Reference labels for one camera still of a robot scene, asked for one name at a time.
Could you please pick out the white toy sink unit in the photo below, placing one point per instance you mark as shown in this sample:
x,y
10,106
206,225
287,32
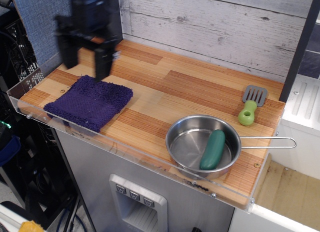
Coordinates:
x,y
288,198

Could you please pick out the small steel frying pan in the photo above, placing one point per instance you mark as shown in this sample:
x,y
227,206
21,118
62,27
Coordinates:
x,y
186,140

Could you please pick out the clear acrylic counter guard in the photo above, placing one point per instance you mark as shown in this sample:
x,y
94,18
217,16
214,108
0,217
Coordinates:
x,y
166,87

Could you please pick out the green toy cucumber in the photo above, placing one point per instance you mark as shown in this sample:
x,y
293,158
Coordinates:
x,y
213,150

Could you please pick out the purple terry cloth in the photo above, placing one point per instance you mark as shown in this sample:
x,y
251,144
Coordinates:
x,y
90,104

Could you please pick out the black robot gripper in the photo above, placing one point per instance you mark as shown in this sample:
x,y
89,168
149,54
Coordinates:
x,y
91,23

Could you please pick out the blue fabric panel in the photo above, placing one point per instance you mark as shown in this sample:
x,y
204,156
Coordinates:
x,y
38,17

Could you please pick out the dark grey right post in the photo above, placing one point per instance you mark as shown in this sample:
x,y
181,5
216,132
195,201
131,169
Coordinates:
x,y
300,50

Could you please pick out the grey spatula green handle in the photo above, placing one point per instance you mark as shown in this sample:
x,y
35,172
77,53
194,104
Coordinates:
x,y
253,98

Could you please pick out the silver toy fridge dispenser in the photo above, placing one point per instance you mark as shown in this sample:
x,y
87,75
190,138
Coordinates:
x,y
139,209

